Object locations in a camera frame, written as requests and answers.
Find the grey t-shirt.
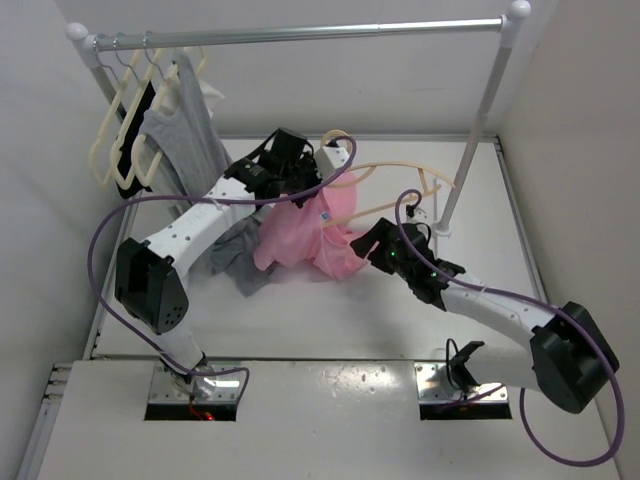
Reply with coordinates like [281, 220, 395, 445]
[141, 51, 273, 297]

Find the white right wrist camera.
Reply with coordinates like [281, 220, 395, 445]
[405, 204, 429, 225]

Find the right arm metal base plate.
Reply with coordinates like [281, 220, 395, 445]
[414, 361, 508, 406]

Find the cream hanger with black garment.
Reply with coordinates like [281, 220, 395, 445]
[109, 31, 163, 190]

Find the white front cover panel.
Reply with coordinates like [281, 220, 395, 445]
[39, 361, 618, 479]

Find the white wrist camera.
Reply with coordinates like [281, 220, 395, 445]
[405, 204, 429, 225]
[314, 145, 349, 181]

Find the white garment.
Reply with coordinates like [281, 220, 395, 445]
[158, 80, 225, 117]

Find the tan plastic hanger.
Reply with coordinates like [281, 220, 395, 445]
[319, 128, 457, 230]

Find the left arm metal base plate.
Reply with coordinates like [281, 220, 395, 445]
[148, 361, 243, 406]

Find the cream hanger with grey shirt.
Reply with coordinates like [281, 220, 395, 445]
[118, 48, 182, 187]

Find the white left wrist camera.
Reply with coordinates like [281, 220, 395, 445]
[314, 145, 349, 181]

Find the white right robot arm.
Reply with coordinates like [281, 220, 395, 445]
[350, 218, 619, 414]

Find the silver clothes rack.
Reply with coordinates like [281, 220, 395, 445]
[65, 1, 532, 238]

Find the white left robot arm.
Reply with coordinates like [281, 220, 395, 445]
[114, 128, 320, 389]

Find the pink t-shirt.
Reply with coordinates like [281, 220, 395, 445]
[253, 187, 365, 280]

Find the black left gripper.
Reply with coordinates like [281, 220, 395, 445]
[280, 151, 331, 209]

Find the cream hanger outer left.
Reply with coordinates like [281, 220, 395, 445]
[89, 49, 143, 187]

